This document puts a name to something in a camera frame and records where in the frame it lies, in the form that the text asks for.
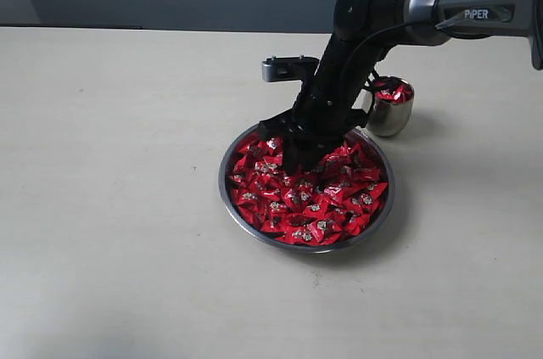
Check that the round steel plate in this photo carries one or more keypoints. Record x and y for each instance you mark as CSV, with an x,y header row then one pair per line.
x,y
264,200

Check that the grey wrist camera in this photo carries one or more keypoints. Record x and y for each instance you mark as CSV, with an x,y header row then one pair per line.
x,y
299,68

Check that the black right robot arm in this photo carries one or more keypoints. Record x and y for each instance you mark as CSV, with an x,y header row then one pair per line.
x,y
364,31

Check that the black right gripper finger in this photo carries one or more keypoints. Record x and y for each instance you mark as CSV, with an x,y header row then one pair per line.
x,y
281,125
303,155

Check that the red wrapped candy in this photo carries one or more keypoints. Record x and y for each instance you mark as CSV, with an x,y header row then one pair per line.
x,y
362,204
299,236

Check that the stainless steel cup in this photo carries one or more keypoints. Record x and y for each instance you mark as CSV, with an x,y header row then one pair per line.
x,y
392,106

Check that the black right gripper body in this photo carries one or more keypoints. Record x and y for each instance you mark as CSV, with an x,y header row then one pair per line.
x,y
322,111

